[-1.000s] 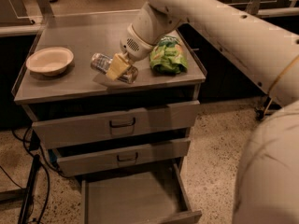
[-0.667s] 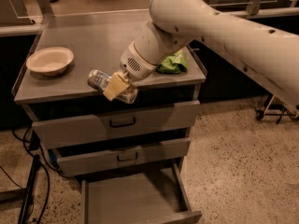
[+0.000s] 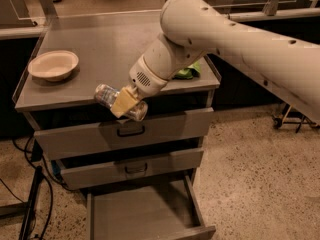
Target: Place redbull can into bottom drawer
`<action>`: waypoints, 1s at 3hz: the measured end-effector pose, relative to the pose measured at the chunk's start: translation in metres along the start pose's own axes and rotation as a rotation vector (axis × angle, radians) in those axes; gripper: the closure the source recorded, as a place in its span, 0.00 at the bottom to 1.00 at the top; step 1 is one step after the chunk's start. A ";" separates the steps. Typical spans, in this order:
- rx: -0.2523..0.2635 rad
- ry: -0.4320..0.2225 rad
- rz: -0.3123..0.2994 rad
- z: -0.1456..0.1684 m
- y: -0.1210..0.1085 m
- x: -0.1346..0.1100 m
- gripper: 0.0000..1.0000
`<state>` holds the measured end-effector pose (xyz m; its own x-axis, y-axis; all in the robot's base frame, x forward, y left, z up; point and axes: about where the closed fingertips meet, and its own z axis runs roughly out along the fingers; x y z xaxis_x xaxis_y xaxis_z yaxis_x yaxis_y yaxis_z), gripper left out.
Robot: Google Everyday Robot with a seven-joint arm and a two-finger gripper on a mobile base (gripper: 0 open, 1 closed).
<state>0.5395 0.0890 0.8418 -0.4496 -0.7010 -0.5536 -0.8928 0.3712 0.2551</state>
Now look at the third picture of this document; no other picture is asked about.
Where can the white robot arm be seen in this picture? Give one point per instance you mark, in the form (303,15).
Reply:
(287,67)

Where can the middle grey drawer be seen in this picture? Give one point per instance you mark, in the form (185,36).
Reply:
(129,169)

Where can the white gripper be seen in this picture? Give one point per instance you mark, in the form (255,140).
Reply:
(145,81)

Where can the black floor stand bar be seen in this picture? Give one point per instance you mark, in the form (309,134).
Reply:
(29,210)

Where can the grey metal drawer cabinet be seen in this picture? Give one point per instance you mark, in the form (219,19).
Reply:
(107,46)

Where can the grey drawer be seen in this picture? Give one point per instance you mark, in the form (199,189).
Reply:
(94,138)
(162,207)
(129,169)

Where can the green chip bag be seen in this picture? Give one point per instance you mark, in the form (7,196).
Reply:
(193,70)

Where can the top grey drawer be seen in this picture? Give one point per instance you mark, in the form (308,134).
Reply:
(94,138)

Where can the white paper bowl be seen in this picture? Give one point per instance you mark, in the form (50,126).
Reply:
(53,66)

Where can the bottom grey drawer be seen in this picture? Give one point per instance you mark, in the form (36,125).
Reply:
(162,207)

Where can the yellow wheeled cart frame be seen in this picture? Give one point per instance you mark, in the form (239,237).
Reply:
(290,116)

